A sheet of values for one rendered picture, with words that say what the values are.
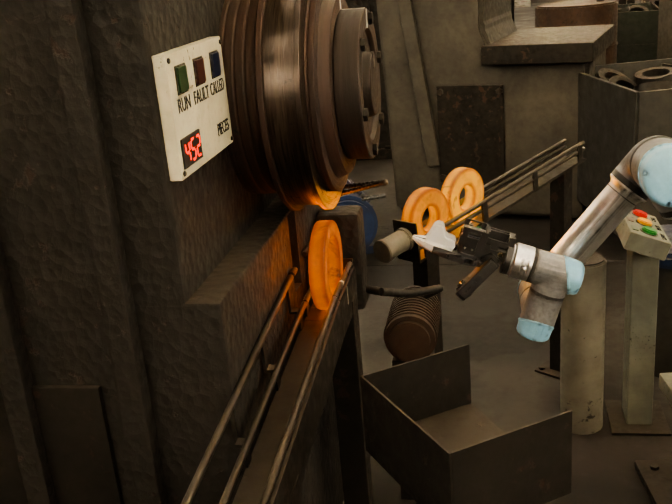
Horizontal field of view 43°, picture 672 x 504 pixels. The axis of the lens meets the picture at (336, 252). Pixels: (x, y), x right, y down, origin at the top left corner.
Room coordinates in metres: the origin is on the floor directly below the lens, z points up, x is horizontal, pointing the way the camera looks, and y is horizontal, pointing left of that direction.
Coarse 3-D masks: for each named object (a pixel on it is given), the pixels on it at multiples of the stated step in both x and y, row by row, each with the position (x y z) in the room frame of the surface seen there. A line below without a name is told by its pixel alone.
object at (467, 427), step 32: (448, 352) 1.27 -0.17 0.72; (384, 384) 1.22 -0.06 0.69; (416, 384) 1.24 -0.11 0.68; (448, 384) 1.26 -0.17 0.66; (384, 416) 1.13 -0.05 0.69; (416, 416) 1.24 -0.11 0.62; (448, 416) 1.25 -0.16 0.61; (480, 416) 1.24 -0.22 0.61; (384, 448) 1.14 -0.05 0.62; (416, 448) 1.05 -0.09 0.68; (448, 448) 1.16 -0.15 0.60; (480, 448) 0.98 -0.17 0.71; (512, 448) 1.00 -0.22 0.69; (544, 448) 1.03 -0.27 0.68; (416, 480) 1.05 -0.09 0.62; (448, 480) 0.97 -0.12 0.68; (480, 480) 0.98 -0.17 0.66; (512, 480) 1.00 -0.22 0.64; (544, 480) 1.03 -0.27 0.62
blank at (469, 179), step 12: (456, 168) 2.16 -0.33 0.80; (468, 168) 2.16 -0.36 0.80; (456, 180) 2.12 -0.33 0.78; (468, 180) 2.15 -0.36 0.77; (480, 180) 2.19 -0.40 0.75; (444, 192) 2.11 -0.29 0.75; (456, 192) 2.12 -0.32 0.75; (468, 192) 2.18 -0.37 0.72; (480, 192) 2.19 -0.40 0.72; (456, 204) 2.11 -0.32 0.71; (468, 204) 2.17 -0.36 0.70
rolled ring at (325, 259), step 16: (320, 224) 1.63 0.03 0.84; (336, 224) 1.69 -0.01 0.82; (320, 240) 1.59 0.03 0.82; (336, 240) 1.69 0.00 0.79; (320, 256) 1.57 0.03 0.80; (336, 256) 1.70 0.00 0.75; (320, 272) 1.55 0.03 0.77; (336, 272) 1.69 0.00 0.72; (320, 288) 1.55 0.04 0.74; (320, 304) 1.58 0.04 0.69
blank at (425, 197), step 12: (420, 192) 2.03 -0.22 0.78; (432, 192) 2.05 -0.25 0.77; (408, 204) 2.01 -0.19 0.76; (420, 204) 2.02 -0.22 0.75; (432, 204) 2.05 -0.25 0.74; (444, 204) 2.08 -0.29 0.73; (408, 216) 2.00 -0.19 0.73; (420, 216) 2.01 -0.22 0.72; (432, 216) 2.08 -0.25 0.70; (444, 216) 2.08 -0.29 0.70; (420, 228) 2.01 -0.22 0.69
